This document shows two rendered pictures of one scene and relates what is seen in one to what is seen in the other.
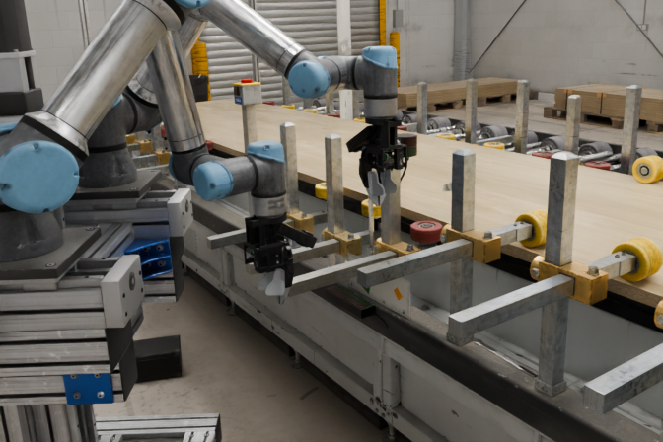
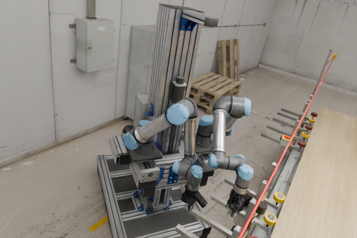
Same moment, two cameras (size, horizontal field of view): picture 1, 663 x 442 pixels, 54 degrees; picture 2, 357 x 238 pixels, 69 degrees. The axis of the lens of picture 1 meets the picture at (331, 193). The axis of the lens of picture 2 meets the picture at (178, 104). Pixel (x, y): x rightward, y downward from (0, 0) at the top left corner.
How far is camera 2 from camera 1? 131 cm
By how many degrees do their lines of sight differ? 59
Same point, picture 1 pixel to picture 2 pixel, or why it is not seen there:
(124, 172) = (202, 144)
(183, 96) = (187, 139)
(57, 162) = (131, 141)
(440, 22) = not seen: outside the picture
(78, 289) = (139, 167)
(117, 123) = (205, 130)
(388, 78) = (240, 180)
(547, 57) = not seen: outside the picture
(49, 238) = (143, 152)
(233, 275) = not seen: hidden behind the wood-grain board
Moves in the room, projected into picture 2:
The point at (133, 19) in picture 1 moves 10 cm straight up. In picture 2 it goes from (160, 119) to (162, 104)
